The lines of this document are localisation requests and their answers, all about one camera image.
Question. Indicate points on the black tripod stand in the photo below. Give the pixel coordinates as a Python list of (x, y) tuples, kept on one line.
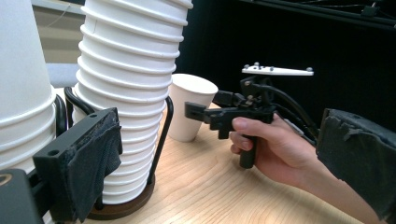
[(342, 14)]

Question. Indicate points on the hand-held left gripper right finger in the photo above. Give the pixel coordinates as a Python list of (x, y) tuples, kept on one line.
[(361, 155)]

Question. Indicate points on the short stack of paper cups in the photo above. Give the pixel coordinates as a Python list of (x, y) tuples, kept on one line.
[(21, 77)]

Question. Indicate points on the tall stack of paper cups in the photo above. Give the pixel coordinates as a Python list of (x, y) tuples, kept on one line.
[(130, 62)]

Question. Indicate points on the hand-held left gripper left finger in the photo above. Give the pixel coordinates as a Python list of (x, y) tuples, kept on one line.
[(77, 165)]

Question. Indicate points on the black double cup holder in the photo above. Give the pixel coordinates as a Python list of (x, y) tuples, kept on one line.
[(160, 140)]

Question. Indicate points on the white paper cup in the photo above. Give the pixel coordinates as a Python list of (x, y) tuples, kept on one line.
[(186, 109)]

